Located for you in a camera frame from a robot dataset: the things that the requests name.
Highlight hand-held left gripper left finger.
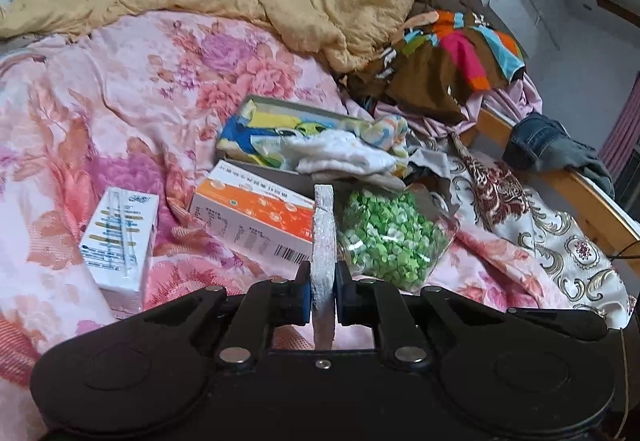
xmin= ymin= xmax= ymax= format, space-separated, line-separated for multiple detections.
xmin=125 ymin=261 xmax=313 ymax=367

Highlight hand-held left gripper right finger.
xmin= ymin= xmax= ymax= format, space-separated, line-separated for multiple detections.
xmin=334 ymin=261 xmax=516 ymax=369

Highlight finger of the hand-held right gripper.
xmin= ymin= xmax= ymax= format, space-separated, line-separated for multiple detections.
xmin=505 ymin=306 xmax=610 ymax=343

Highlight white cartoon print packet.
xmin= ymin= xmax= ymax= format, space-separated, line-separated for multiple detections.
xmin=311 ymin=184 xmax=337 ymax=351

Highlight white quilted cloth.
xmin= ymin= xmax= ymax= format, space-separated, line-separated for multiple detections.
xmin=282 ymin=128 xmax=398 ymax=174

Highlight pastel striped sock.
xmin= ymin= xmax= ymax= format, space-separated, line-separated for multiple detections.
xmin=360 ymin=115 xmax=408 ymax=172

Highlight grey cardboard box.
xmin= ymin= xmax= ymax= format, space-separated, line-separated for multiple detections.
xmin=215 ymin=94 xmax=411 ymax=182

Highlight bag of green pieces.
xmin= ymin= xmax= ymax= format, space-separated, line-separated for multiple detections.
xmin=336 ymin=186 xmax=458 ymax=292

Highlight cream ornate patterned blanket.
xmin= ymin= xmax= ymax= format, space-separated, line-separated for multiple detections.
xmin=440 ymin=136 xmax=631 ymax=317

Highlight orange and white box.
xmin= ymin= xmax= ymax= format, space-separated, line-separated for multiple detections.
xmin=189 ymin=160 xmax=317 ymax=272

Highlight grey cloth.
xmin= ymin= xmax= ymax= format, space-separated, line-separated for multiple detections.
xmin=407 ymin=148 xmax=461 ymax=222

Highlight cartoon print cloth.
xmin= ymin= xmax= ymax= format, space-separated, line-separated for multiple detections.
xmin=220 ymin=108 xmax=331 ymax=166

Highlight blue denim jeans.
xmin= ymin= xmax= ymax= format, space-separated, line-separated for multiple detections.
xmin=502 ymin=112 xmax=616 ymax=199

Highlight small white blue box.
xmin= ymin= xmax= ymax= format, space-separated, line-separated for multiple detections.
xmin=79 ymin=187 xmax=160 ymax=312

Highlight pink curtain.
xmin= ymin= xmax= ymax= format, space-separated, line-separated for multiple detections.
xmin=597 ymin=71 xmax=640 ymax=172

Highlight lilac cloth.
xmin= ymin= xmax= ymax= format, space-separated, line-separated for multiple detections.
xmin=375 ymin=76 xmax=543 ymax=142

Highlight colourful striped brown garment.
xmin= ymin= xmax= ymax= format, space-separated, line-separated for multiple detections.
xmin=345 ymin=11 xmax=528 ymax=124

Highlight thin black cable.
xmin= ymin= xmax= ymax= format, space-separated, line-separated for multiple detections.
xmin=607 ymin=241 xmax=640 ymax=263

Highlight wooden bed rail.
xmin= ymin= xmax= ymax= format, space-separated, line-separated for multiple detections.
xmin=460 ymin=106 xmax=640 ymax=262

